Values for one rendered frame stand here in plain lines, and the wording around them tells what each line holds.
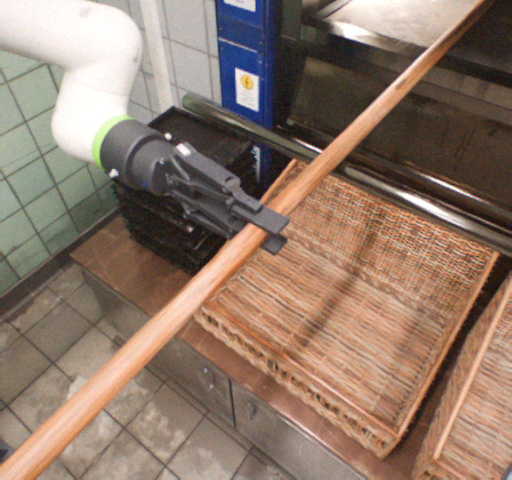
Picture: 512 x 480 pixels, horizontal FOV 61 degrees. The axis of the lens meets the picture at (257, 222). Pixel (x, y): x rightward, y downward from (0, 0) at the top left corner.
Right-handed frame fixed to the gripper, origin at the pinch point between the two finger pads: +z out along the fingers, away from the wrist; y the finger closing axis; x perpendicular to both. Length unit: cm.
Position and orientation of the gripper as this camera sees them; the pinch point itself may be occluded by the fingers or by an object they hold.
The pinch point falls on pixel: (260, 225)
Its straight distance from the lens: 55.7
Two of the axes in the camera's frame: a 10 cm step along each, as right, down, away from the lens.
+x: -6.1, 5.9, -5.3
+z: 8.0, 4.5, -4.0
